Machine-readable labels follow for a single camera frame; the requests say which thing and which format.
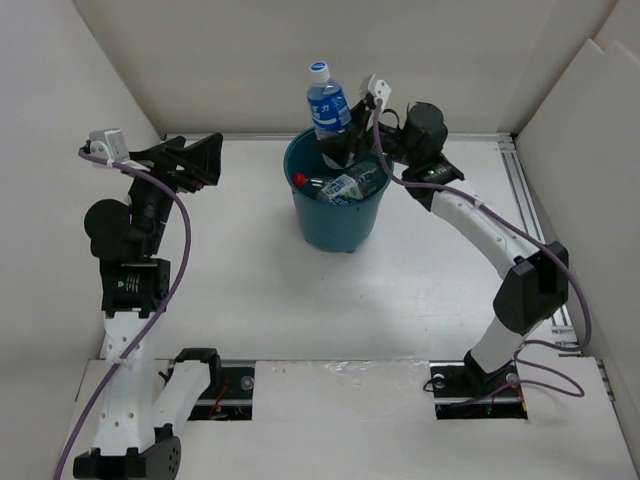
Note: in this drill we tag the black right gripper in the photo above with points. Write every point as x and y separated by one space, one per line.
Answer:
339 147

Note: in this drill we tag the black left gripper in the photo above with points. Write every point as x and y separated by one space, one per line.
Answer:
199 160

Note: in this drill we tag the blue label water bottle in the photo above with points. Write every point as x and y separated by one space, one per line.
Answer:
329 109

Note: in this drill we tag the clear white cap bottle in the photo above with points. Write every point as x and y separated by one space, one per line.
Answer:
358 183

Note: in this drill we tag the red label water bottle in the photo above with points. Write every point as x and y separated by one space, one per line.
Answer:
311 186

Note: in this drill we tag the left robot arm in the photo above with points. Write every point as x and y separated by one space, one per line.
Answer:
139 427

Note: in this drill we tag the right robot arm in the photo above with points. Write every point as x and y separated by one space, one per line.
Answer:
534 276

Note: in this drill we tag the teal plastic bin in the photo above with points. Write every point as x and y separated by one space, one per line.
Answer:
328 227

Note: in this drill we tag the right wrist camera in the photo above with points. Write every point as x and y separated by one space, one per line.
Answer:
374 92

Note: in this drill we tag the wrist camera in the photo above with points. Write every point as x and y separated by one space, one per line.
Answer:
108 146
374 92

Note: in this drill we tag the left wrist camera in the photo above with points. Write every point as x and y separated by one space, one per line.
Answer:
108 146

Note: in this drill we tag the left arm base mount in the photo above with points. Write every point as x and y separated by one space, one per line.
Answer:
232 400

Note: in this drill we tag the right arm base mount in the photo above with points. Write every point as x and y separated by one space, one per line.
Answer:
457 397

